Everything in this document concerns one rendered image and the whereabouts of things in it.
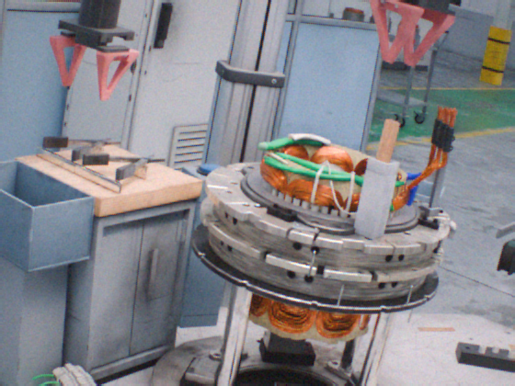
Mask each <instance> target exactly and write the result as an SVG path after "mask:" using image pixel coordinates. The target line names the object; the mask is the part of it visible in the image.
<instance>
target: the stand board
mask: <svg viewBox="0 0 515 386"><path fill-rule="evenodd" d="M102 147H103V148H104V153H109V154H110V156H123V157H132V156H140V155H138V154H133V153H129V152H127V151H125V150H123V149H121V148H118V147H116V146H114V145H106V146H102ZM54 153H56V154H59V155H60V156H62V157H64V158H65V159H68V160H69V159H70V160H71V154H72V150H68V151H60V152H54ZM18 159H19V160H20V161H22V162H24V163H26V164H28V165H31V166H33V167H36V168H38V169H39V170H41V171H43V172H45V173H47V174H48V175H50V176H53V177H55V178H59V179H61V180H62V181H64V182H66V183H68V184H69V185H72V186H74V187H77V188H79V189H81V190H82V191H85V192H86V193H88V194H89V195H92V196H94V197H96V202H95V209H94V215H96V216H98V217H105V216H109V215H113V214H117V213H122V212H125V211H129V210H141V209H146V208H150V207H154V206H159V205H164V204H167V203H172V202H177V201H181V200H186V199H194V198H199V197H200V193H201V188H202V183H203V181H202V180H199V179H198V178H195V177H192V176H188V175H186V174H183V173H181V172H178V171H176V170H174V169H171V168H169V167H167V166H165V165H160V164H159V163H149V164H146V165H147V173H146V180H143V179H140V178H139V177H137V176H131V177H128V178H126V179H123V180H121V181H119V182H121V183H122V185H121V194H117V193H114V192H112V191H111V190H108V189H106V188H104V187H102V186H100V185H97V184H96V183H94V182H91V181H89V180H88V179H85V178H83V177H81V176H77V175H76V174H73V173H71V172H69V171H67V170H65V169H63V168H61V167H60V166H58V165H55V164H51V163H49V162H47V161H45V160H44V159H41V158H39V157H38V156H36V154H33V155H29V156H25V157H18V158H16V159H15V160H18ZM71 161H72V160H71ZM129 163H130V162H122V163H109V165H102V166H85V167H87V168H89V169H90V170H93V171H95V172H99V173H100V174H103V175H104V176H108V177H110V178H112V179H114V180H115V174H116V168H117V167H120V166H123V165H126V164H129Z"/></svg>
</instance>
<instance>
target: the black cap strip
mask: <svg viewBox="0 0 515 386"><path fill-rule="evenodd" d="M479 347H480V345H478V344H475V345H474V344H469V343H465V342H458V344H457V347H456V348H455V354H456V357H457V362H458V364H464V365H468V366H476V367H479V368H488V369H493V370H497V369H498V370H502V371H505V372H513V373H515V355H514V358H508V354H509V350H507V349H504V348H500V349H499V351H498V353H494V352H493V351H492V349H493V347H492V346H487V347H486V351H485V354H482V353H479V352H478V349H479Z"/></svg>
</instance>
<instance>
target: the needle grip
mask: <svg viewBox="0 0 515 386"><path fill-rule="evenodd" d="M399 125H400V124H399V123H398V122H397V121H394V120H392V119H387V120H386V121H385V122H384V127H383V133H382V137H381V140H380V142H379V146H378V147H379V149H378V152H377V154H376V158H375V159H377V160H380V161H382V162H385V163H388V164H389V163H390V161H391V159H392V152H393V149H394V146H395V140H396V137H397V132H398V129H399Z"/></svg>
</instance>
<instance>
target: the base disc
mask: <svg viewBox="0 0 515 386"><path fill-rule="evenodd" d="M260 337H263V336H256V335H247V336H246V341H245V345H244V348H245V349H246V350H248V354H247V358H242V359H241V363H240V367H239V371H238V374H239V373H241V372H248V371H252V370H260V369H272V370H281V371H291V372H295V373H298V374H301V375H306V376H309V377H311V378H313V379H318V380H320V381H322V382H323V383H326V384H327V385H329V386H344V385H345V383H347V380H345V379H344V378H343V379H342V378H341V377H339V376H338V375H337V374H335V373H333V372H331V371H330V370H328V369H327V366H326V365H327V362H330V361H333V360H336V361H340V360H341V356H342V352H340V351H338V350H336V349H330V348H328V347H326V346H318V345H314V344H311V345H312V347H313V349H314V351H315V353H316V358H315V365H314V366H303V365H294V364H293V365H285V364H277V363H268V362H263V361H262V358H261V355H260V353H259V349H258V346H259V342H260ZM222 343H223V335H220V336H214V337H208V338H201V339H197V340H194V341H191V342H186V343H185V344H182V345H181V346H176V347H174V348H173V349H171V350H170V351H167V352H166V353H165V354H164V355H163V356H162V357H160V358H159V359H158V360H157V363H156V364H155V366H154V368H153V375H152V379H151V386H179V384H180V378H181V377H182V375H183V374H184V372H185V371H186V369H187V367H188V365H189V364H190V362H191V360H192V359H194V358H206V359H208V360H211V359H209V355H210V352H209V351H211V350H214V349H221V348H222ZM361 363H362V364H361ZM363 363H364V361H363V360H360V359H359V358H358V360H357V364H356V367H355V369H356V370H358V371H360V372H361V371H362V367H363ZM377 383H378V384H379V385H380V386H399V384H398V383H396V382H395V380H393V379H392V378H391V377H389V375H386V374H385V373H384V372H382V371H381V373H380V377H379V379H378V381H377Z"/></svg>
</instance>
